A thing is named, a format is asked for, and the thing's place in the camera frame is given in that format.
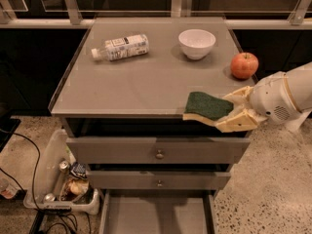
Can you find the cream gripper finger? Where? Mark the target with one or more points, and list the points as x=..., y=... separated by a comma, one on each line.
x=240, y=96
x=244, y=121

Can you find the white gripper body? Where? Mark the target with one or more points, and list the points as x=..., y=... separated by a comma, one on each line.
x=271, y=98

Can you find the green and yellow sponge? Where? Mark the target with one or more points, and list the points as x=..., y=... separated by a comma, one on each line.
x=206, y=109

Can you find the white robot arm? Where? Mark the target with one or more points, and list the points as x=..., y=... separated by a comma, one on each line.
x=300, y=84

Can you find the grey drawer cabinet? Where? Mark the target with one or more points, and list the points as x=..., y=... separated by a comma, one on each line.
x=144, y=96

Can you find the grey top drawer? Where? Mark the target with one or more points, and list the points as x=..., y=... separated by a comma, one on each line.
x=158, y=150

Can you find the grey drawer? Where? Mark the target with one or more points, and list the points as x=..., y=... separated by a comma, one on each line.
x=158, y=212
x=158, y=180
x=158, y=150

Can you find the grey middle drawer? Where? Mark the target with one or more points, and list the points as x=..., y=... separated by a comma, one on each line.
x=158, y=180

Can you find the grey bottom drawer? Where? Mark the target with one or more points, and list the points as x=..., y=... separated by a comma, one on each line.
x=158, y=212

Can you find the red apple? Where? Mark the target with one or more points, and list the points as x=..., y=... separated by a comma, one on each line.
x=244, y=65

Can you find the white bowl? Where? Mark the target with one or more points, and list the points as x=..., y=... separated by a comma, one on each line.
x=196, y=43

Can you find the clear plastic bottle with label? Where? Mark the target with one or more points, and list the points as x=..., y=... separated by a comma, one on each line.
x=122, y=48

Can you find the snack bag in bin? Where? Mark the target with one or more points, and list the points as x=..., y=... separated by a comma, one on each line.
x=76, y=184

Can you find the silver can upright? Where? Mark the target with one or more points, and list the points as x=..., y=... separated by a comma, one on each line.
x=63, y=166

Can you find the clear plastic storage bin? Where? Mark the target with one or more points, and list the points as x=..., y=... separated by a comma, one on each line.
x=49, y=179

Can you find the silver can lower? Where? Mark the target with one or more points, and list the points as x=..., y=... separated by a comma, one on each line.
x=50, y=197

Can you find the white post on floor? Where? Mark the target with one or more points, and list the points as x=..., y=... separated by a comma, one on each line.
x=294, y=125

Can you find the metal railing frame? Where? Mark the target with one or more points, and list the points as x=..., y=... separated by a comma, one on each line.
x=82, y=13

